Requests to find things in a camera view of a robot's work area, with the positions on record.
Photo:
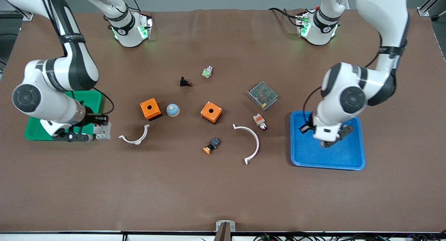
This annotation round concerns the blue plastic tray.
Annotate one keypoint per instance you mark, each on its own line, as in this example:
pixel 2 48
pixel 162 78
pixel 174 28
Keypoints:
pixel 348 154

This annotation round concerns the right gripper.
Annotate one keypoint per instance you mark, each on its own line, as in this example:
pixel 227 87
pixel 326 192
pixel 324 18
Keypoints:
pixel 93 119

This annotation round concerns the green plastic tray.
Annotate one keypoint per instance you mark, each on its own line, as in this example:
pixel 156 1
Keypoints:
pixel 89 100

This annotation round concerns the large white curved clip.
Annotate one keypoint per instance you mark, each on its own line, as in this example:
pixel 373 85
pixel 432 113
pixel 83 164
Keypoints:
pixel 256 143

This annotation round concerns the small black red switch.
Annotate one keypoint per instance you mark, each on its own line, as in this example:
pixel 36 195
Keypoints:
pixel 184 82

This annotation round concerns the white red circuit breaker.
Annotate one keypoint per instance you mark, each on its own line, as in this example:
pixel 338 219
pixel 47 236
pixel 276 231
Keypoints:
pixel 103 131

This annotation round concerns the metal mesh power supply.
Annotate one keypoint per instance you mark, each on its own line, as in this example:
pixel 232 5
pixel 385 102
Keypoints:
pixel 263 95

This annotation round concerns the green white push button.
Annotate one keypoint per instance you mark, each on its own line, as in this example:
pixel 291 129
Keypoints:
pixel 207 72

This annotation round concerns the red indicator lamp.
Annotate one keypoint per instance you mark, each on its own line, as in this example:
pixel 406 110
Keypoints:
pixel 260 122

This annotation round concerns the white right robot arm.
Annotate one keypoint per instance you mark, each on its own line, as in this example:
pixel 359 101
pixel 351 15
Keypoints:
pixel 78 67

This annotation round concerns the blue dome push button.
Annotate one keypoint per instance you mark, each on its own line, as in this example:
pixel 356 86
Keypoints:
pixel 172 110

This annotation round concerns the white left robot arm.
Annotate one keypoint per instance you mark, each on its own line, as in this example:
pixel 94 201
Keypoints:
pixel 379 18

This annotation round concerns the small white curved clip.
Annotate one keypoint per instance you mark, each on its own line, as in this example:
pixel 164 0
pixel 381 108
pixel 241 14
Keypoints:
pixel 134 140

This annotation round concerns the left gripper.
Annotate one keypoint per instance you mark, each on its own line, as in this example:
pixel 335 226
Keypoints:
pixel 305 128

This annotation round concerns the yellow mushroom push button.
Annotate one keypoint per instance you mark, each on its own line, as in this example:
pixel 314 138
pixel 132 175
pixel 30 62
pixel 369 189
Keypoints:
pixel 211 146

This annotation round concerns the orange black button box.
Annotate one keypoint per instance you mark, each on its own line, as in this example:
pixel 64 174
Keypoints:
pixel 211 112
pixel 150 108

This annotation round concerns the aluminium frame profile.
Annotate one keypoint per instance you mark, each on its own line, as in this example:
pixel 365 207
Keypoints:
pixel 19 11
pixel 430 4

